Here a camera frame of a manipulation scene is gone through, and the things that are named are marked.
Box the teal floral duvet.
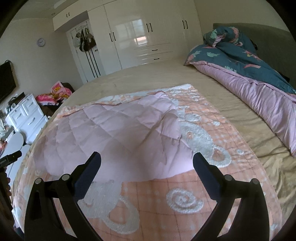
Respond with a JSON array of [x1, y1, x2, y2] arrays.
[[184, 26, 296, 158]]

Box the pile of desk clutter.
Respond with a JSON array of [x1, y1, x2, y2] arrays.
[[0, 111, 15, 154]]

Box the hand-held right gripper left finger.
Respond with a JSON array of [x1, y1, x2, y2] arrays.
[[24, 151, 102, 241]]

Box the pink quilted coat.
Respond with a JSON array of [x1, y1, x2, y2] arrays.
[[33, 91, 194, 181]]

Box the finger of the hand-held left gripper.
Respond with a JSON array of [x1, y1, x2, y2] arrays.
[[8, 150, 23, 163]]

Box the green padded headboard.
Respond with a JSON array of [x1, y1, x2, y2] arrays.
[[211, 23, 296, 87]]

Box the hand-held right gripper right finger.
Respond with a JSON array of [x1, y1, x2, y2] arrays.
[[192, 152, 271, 241]]

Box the white glossy wardrobe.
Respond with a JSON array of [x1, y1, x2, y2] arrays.
[[52, 0, 205, 70]]

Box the pile of pink clothes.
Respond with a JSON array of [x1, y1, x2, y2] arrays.
[[35, 81, 75, 107]]

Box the dark hanging straps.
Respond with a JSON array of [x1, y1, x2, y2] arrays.
[[85, 50, 100, 78]]

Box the bed with beige sheet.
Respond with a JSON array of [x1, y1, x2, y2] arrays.
[[11, 52, 296, 241]]

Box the white drawer chest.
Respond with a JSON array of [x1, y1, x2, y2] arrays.
[[5, 93, 49, 145]]

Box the white door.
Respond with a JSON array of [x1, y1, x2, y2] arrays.
[[66, 20, 105, 84]]

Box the orange patterned blanket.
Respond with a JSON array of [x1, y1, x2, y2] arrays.
[[11, 83, 284, 241]]

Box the hanging bags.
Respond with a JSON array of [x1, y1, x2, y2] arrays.
[[73, 27, 97, 52]]

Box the black wall television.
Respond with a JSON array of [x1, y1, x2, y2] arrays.
[[0, 60, 17, 103]]

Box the white round chairs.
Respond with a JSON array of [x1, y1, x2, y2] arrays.
[[0, 133, 25, 181]]

